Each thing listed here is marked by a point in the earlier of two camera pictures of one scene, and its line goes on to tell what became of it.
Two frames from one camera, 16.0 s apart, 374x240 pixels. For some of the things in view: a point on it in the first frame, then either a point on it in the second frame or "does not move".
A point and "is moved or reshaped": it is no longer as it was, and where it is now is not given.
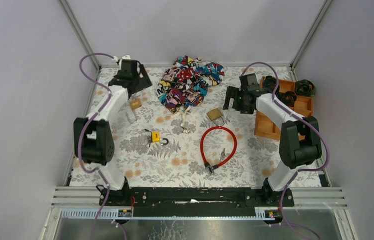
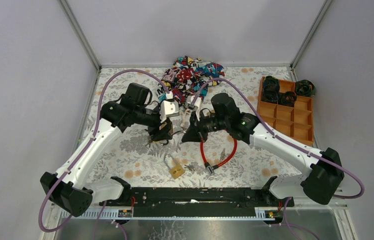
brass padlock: (135, 103) is moved or reshaped
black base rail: (195, 201) does not move
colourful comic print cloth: (185, 84) does not move
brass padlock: (215, 114) is moved or reshaped
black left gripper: (137, 81) → (160, 130)
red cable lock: (209, 168) does not move
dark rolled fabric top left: (270, 83) does not move
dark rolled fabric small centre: (289, 97) does not move
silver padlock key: (184, 126) → (190, 167)
